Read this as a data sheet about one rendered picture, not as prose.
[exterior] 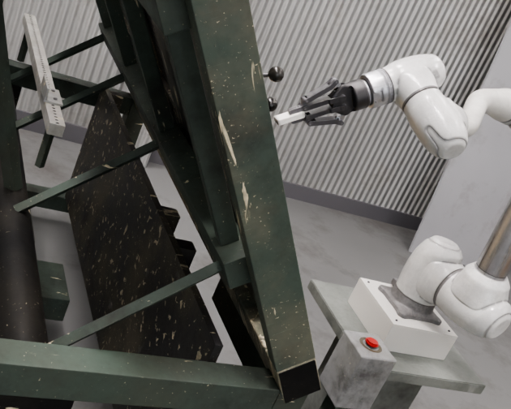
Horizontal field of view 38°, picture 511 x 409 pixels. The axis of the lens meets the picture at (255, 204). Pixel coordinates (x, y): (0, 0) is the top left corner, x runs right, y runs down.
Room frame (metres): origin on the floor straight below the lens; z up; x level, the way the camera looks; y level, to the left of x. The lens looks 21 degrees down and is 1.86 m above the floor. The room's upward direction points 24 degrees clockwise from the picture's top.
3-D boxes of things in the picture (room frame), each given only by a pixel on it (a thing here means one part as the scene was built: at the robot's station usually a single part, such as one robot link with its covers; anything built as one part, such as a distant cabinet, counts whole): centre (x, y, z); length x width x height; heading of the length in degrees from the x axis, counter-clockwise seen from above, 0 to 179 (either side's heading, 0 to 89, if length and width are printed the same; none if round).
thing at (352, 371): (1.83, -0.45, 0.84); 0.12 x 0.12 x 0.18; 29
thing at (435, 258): (2.36, -0.64, 1.02); 0.18 x 0.16 x 0.22; 45
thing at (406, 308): (2.38, -0.62, 0.88); 0.22 x 0.18 x 0.06; 27
